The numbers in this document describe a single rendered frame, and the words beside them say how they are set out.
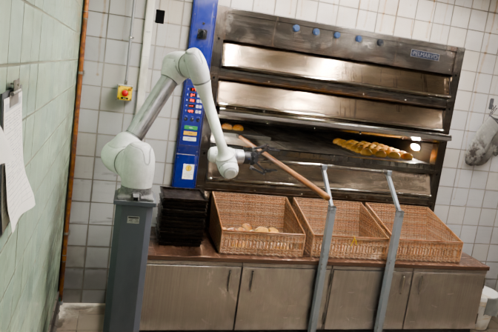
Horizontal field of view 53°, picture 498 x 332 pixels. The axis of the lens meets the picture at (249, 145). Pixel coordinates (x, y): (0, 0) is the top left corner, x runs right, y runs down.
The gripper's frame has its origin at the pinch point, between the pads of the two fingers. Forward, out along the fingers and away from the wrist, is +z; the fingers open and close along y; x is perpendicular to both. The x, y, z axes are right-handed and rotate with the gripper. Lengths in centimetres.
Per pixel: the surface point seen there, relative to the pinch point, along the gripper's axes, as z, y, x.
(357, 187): 85, 24, -52
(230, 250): -19, 59, -4
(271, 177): 17, 22, -53
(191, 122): -45, -12, -50
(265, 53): 0, -64, -55
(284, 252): 16, 59, -4
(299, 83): 27, -47, -54
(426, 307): 125, 93, 0
